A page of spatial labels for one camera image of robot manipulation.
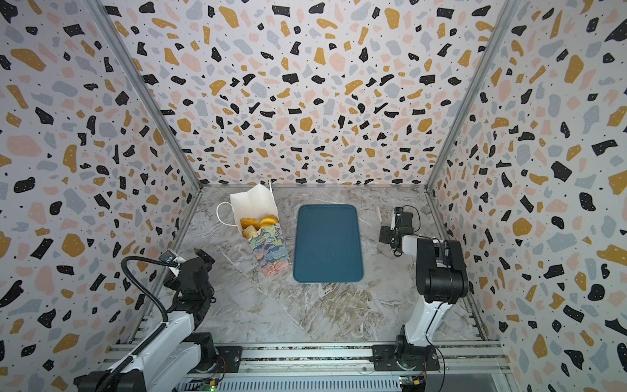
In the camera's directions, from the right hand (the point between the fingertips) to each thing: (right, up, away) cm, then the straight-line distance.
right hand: (393, 230), depth 102 cm
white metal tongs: (-5, +7, +4) cm, 9 cm away
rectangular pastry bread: (-53, +2, -23) cm, 58 cm away
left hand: (-74, -7, -21) cm, 77 cm away
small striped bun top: (-49, +5, -16) cm, 51 cm away
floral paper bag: (-54, +8, -12) cm, 56 cm away
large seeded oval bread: (-58, +4, -10) cm, 59 cm away
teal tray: (-28, -5, -3) cm, 28 cm away
